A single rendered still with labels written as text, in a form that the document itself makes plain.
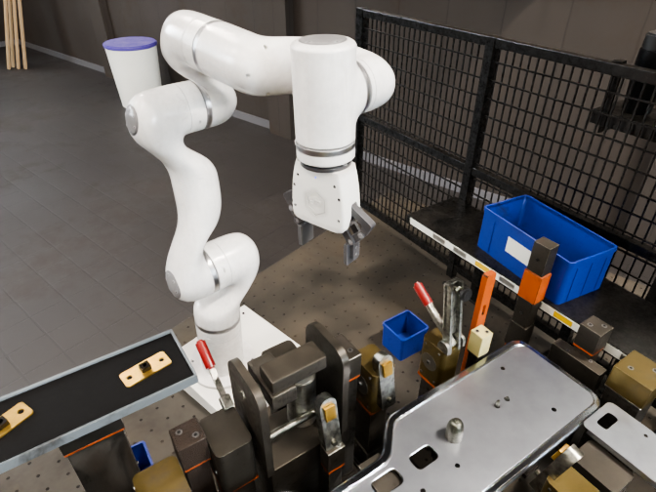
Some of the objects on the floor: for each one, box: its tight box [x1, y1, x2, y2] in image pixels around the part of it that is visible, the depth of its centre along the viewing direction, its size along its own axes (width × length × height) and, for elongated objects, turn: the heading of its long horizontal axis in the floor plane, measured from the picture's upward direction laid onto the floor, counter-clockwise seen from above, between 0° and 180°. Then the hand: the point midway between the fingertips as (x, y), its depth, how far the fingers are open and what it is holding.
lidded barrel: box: [103, 37, 162, 108], centre depth 553 cm, size 59×56×69 cm
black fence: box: [352, 7, 656, 409], centre depth 157 cm, size 14×197×155 cm, turn 34°
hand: (328, 245), depth 78 cm, fingers open, 8 cm apart
